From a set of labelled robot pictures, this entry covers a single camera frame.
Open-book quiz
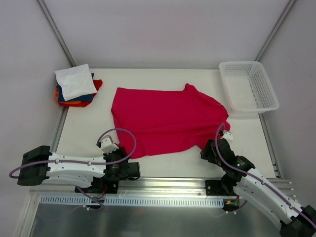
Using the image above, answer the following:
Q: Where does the pink red t shirt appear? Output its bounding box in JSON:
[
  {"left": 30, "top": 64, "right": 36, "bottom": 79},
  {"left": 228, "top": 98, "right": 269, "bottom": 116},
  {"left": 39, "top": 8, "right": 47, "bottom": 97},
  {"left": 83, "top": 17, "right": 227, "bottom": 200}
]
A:
[{"left": 111, "top": 84, "right": 231, "bottom": 159}]

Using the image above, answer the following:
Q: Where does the white plastic basket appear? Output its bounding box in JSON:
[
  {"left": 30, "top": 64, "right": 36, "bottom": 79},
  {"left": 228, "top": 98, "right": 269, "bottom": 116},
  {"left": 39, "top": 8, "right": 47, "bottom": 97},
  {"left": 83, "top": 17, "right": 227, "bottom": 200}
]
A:
[{"left": 219, "top": 61, "right": 279, "bottom": 118}]

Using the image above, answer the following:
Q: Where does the white folded t shirt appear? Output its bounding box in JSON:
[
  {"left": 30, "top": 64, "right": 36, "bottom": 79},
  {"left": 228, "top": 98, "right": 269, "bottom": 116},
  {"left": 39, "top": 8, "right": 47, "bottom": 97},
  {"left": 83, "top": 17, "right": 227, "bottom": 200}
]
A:
[{"left": 54, "top": 64, "right": 97, "bottom": 101}]

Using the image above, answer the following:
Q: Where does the orange red folded t shirt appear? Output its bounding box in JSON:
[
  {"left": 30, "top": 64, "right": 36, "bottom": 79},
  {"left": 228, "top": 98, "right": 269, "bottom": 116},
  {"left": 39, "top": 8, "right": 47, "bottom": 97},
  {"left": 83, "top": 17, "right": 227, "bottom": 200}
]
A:
[{"left": 54, "top": 79, "right": 104, "bottom": 108}]

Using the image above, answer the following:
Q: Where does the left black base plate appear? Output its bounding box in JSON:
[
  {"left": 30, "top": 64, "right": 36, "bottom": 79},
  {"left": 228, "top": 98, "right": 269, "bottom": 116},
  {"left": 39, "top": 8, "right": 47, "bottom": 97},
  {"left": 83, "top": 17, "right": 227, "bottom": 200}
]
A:
[{"left": 81, "top": 182, "right": 119, "bottom": 194}]

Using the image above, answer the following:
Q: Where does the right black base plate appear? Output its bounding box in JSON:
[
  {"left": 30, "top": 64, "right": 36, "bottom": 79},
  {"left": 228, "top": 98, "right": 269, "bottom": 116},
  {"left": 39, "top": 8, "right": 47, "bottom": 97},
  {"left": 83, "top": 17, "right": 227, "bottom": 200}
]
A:
[{"left": 205, "top": 180, "right": 236, "bottom": 196}]

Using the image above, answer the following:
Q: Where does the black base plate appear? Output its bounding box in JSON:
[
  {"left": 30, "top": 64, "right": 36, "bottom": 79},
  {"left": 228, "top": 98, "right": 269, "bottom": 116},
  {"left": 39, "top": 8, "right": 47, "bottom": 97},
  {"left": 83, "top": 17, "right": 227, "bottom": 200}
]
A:
[
  {"left": 81, "top": 182, "right": 119, "bottom": 194},
  {"left": 205, "top": 180, "right": 236, "bottom": 196}
]

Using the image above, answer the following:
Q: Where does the white slotted cable duct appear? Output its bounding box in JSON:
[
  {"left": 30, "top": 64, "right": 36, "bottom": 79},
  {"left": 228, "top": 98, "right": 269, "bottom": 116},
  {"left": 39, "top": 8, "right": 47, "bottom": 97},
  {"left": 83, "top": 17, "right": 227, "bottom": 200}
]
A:
[{"left": 39, "top": 195, "right": 224, "bottom": 208}]

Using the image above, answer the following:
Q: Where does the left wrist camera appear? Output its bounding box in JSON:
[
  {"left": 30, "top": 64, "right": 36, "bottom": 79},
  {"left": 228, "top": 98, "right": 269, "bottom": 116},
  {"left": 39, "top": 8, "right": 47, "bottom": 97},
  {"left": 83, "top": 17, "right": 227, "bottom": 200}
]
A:
[{"left": 97, "top": 136, "right": 119, "bottom": 154}]

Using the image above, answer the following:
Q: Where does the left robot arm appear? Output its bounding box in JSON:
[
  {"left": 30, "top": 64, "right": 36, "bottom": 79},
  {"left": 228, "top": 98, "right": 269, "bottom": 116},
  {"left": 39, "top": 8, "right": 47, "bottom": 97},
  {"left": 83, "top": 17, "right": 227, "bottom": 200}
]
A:
[{"left": 17, "top": 144, "right": 141, "bottom": 194}]

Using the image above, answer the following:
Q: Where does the aluminium mounting rail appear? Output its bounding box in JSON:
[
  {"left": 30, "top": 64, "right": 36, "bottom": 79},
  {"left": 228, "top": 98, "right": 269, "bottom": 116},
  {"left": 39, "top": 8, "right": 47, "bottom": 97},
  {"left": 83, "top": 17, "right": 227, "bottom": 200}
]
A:
[{"left": 30, "top": 177, "right": 297, "bottom": 199}]

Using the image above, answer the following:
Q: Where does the blue folded t shirt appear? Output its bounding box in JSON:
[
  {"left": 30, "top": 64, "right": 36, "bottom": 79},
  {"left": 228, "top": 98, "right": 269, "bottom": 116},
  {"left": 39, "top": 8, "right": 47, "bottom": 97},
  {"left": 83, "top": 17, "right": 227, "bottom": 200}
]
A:
[{"left": 56, "top": 72, "right": 97, "bottom": 103}]

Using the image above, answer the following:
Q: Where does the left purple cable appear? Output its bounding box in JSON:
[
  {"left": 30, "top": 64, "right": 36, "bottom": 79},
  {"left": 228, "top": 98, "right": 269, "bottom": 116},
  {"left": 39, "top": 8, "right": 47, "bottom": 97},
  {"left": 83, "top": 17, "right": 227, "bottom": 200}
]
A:
[{"left": 8, "top": 127, "right": 137, "bottom": 220}]

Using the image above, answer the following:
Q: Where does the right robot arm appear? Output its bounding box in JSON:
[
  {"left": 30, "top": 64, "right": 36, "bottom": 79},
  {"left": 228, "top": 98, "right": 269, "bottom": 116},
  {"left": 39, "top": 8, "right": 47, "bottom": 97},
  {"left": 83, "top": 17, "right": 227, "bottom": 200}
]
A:
[{"left": 200, "top": 139, "right": 316, "bottom": 237}]

